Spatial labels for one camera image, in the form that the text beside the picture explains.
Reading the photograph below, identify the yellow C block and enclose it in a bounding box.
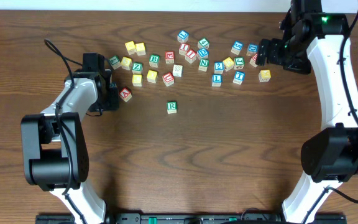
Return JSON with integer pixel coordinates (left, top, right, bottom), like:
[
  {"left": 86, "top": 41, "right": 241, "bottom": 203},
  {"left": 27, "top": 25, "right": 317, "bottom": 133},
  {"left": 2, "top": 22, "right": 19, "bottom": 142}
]
[{"left": 132, "top": 74, "right": 142, "bottom": 87}]

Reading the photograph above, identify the blue T block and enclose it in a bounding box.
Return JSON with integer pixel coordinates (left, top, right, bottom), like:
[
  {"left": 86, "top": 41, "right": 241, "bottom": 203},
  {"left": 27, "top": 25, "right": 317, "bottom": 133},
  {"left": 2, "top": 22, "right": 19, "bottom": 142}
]
[{"left": 232, "top": 71, "right": 245, "bottom": 85}]

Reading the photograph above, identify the yellow O block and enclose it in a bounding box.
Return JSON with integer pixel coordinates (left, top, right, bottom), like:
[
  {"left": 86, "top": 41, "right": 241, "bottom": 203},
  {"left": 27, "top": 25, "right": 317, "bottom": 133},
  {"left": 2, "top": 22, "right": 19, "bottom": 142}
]
[{"left": 147, "top": 70, "right": 158, "bottom": 83}]

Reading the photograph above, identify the green B block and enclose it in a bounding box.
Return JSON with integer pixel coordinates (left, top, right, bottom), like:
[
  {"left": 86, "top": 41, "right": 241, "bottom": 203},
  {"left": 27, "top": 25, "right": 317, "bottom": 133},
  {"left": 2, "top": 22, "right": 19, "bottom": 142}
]
[{"left": 149, "top": 54, "right": 160, "bottom": 68}]

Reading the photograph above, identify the green R block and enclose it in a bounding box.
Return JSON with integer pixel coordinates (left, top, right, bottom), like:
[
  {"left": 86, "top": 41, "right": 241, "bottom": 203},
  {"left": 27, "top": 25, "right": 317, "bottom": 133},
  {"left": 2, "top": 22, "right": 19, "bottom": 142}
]
[{"left": 167, "top": 101, "right": 177, "bottom": 114}]

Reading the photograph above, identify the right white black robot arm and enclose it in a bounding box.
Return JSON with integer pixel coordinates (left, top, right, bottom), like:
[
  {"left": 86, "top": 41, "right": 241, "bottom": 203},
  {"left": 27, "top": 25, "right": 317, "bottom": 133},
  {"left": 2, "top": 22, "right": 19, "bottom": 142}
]
[{"left": 256, "top": 0, "right": 358, "bottom": 223}]

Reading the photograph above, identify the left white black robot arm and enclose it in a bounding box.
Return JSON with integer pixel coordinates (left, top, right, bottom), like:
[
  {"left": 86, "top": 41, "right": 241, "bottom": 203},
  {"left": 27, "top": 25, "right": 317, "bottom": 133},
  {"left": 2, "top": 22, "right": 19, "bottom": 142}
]
[{"left": 21, "top": 69, "right": 117, "bottom": 223}]

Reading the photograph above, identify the red A block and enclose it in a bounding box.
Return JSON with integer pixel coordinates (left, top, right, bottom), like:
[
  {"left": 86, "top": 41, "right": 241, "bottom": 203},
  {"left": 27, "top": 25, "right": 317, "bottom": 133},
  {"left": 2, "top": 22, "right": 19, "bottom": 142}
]
[{"left": 119, "top": 88, "right": 132, "bottom": 102}]

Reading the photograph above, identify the blue D block right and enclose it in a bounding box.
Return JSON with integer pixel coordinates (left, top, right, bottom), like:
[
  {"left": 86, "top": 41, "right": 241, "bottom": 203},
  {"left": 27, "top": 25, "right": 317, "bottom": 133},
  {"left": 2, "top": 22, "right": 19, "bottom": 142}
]
[{"left": 246, "top": 44, "right": 259, "bottom": 56}]

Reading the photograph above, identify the blue d block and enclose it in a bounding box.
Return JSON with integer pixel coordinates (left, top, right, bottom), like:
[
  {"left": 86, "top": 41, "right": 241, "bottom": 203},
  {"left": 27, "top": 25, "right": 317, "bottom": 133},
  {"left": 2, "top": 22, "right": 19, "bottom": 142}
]
[
  {"left": 246, "top": 44, "right": 259, "bottom": 56},
  {"left": 197, "top": 48, "right": 209, "bottom": 60}
]

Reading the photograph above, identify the red M block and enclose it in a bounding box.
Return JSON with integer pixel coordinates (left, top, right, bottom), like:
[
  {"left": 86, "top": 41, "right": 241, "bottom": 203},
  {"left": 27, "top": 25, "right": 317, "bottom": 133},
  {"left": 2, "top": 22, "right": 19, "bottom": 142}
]
[{"left": 249, "top": 54, "right": 258, "bottom": 67}]

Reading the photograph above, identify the yellow K block right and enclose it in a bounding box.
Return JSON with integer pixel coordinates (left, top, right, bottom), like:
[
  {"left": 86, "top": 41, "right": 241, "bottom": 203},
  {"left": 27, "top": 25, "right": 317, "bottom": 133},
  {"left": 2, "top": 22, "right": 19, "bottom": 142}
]
[{"left": 259, "top": 69, "right": 271, "bottom": 82}]

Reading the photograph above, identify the green J block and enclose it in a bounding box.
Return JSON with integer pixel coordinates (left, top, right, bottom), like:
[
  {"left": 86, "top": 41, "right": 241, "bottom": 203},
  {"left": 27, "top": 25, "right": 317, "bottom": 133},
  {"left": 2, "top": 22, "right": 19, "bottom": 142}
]
[{"left": 234, "top": 57, "right": 245, "bottom": 70}]

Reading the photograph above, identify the green L block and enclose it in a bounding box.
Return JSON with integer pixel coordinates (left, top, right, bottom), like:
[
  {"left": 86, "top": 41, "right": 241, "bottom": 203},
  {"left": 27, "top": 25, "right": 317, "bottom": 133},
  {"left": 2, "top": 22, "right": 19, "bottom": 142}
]
[{"left": 109, "top": 55, "right": 121, "bottom": 70}]

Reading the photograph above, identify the yellow S block lower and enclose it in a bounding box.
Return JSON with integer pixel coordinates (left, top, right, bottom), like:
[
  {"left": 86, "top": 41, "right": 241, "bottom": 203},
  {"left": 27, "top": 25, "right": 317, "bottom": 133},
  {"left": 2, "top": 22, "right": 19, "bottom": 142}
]
[{"left": 121, "top": 57, "right": 132, "bottom": 70}]

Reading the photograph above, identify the yellow s block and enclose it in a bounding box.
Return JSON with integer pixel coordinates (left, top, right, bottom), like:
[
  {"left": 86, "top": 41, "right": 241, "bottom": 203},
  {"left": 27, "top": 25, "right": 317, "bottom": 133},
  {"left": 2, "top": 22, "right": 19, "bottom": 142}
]
[
  {"left": 121, "top": 57, "right": 132, "bottom": 70},
  {"left": 135, "top": 42, "right": 146, "bottom": 56}
]

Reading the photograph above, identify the green Z block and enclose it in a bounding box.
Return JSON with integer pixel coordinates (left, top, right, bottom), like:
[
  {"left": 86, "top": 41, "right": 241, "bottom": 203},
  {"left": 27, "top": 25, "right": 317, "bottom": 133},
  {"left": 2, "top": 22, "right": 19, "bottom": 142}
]
[{"left": 132, "top": 62, "right": 143, "bottom": 75}]

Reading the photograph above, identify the yellow block centre right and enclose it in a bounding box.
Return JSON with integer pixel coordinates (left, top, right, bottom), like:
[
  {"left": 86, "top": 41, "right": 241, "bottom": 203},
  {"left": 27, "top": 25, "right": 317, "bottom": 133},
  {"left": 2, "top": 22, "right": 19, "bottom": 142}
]
[{"left": 223, "top": 57, "right": 234, "bottom": 72}]

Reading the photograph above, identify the blue 2 block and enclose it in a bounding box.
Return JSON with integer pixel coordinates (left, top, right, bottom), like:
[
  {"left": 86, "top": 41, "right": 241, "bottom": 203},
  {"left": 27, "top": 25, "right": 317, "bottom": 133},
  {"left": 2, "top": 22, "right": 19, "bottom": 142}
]
[{"left": 214, "top": 62, "right": 224, "bottom": 74}]

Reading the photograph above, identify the yellow W block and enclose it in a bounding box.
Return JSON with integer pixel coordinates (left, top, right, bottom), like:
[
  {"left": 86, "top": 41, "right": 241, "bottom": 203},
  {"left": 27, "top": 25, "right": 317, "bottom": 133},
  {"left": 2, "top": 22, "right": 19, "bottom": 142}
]
[{"left": 125, "top": 41, "right": 137, "bottom": 55}]

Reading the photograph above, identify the blue L block lower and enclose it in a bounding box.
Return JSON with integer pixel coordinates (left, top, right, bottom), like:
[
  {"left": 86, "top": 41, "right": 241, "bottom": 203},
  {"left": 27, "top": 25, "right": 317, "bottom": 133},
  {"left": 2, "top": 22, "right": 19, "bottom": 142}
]
[{"left": 211, "top": 74, "right": 223, "bottom": 87}]

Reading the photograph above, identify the blue l block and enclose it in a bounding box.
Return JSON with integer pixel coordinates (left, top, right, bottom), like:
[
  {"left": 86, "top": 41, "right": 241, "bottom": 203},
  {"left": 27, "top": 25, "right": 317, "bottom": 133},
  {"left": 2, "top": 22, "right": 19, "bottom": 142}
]
[
  {"left": 211, "top": 74, "right": 223, "bottom": 87},
  {"left": 177, "top": 30, "right": 189, "bottom": 43}
]

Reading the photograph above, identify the yellow S block upper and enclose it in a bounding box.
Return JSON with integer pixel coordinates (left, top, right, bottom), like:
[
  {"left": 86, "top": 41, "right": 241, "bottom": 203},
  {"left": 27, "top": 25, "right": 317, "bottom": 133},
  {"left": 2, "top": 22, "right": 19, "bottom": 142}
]
[{"left": 135, "top": 42, "right": 146, "bottom": 56}]

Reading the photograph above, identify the red U block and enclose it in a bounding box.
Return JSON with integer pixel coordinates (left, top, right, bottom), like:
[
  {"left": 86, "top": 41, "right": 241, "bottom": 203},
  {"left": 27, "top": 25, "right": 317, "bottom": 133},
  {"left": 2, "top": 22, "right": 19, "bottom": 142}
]
[{"left": 162, "top": 72, "right": 175, "bottom": 86}]

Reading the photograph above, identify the green N block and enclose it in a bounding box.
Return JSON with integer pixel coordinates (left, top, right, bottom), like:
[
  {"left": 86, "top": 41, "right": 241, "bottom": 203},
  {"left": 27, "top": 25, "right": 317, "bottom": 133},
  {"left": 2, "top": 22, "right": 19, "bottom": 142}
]
[{"left": 198, "top": 58, "right": 209, "bottom": 72}]

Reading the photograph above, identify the blue D block centre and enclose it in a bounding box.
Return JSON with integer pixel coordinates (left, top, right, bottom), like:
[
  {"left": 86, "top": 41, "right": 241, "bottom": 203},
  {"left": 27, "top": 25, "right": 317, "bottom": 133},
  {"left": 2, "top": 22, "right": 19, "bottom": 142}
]
[{"left": 197, "top": 48, "right": 209, "bottom": 60}]

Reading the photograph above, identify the green 4 block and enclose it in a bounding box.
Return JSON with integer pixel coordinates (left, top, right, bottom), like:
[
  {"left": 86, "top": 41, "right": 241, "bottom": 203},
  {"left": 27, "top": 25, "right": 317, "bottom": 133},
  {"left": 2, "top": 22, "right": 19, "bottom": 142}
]
[{"left": 197, "top": 37, "right": 210, "bottom": 49}]

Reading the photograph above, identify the red E block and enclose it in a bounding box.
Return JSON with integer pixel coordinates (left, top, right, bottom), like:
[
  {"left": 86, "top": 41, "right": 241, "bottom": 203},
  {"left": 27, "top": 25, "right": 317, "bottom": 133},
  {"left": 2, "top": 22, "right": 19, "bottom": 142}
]
[{"left": 165, "top": 51, "right": 175, "bottom": 64}]

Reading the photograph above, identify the white bee picture block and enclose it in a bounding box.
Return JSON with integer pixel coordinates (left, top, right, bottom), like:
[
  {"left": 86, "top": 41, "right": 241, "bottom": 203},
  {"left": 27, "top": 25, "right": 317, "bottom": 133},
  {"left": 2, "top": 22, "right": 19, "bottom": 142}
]
[{"left": 172, "top": 64, "right": 183, "bottom": 77}]

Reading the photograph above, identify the red I block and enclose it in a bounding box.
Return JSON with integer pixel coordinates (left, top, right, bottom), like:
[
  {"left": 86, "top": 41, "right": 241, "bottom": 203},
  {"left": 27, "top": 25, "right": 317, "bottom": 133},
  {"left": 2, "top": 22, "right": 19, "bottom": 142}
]
[{"left": 185, "top": 49, "right": 197, "bottom": 63}]

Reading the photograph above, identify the red H block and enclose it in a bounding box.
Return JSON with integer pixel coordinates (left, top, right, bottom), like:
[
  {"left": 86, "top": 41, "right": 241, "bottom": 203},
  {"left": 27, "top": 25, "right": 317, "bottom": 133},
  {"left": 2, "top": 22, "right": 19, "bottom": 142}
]
[{"left": 178, "top": 43, "right": 190, "bottom": 55}]

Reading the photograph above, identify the blue L block top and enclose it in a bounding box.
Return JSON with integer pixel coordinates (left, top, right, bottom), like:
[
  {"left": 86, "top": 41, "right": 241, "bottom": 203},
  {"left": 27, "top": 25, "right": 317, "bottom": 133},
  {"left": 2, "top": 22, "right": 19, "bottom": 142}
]
[{"left": 177, "top": 30, "right": 189, "bottom": 43}]

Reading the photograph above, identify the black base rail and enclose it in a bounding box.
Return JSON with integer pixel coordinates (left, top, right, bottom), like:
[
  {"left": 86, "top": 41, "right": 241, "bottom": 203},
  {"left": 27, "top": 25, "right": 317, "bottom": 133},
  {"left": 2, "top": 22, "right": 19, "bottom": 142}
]
[{"left": 35, "top": 213, "right": 347, "bottom": 224}]

